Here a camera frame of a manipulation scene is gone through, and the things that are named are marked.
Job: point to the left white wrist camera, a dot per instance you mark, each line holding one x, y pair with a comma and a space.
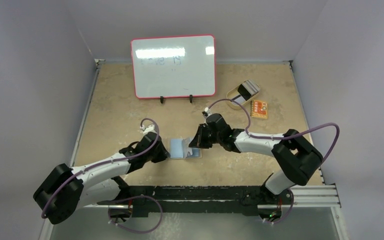
151, 128

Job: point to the beige oval tray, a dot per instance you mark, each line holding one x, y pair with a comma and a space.
235, 105

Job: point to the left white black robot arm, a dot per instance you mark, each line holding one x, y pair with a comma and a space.
67, 189

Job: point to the credit card stack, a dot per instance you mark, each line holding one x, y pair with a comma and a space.
245, 91

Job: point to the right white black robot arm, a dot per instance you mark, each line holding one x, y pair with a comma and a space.
297, 157

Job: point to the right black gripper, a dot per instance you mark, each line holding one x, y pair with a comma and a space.
204, 136

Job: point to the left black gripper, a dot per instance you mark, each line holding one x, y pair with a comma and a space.
163, 154

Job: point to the aluminium frame rail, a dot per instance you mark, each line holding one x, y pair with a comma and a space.
300, 196

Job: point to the orange card pack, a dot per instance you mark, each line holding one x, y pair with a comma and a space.
259, 109

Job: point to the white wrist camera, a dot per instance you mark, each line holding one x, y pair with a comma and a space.
151, 128
206, 112

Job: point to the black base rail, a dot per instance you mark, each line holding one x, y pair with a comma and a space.
153, 206

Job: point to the silver VIP credit card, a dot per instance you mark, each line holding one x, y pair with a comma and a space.
192, 152

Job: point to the pink framed whiteboard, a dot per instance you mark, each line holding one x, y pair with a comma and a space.
174, 66

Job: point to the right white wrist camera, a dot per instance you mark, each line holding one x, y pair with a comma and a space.
206, 112

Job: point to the beige card holder wallet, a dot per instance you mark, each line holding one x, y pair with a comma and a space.
179, 149

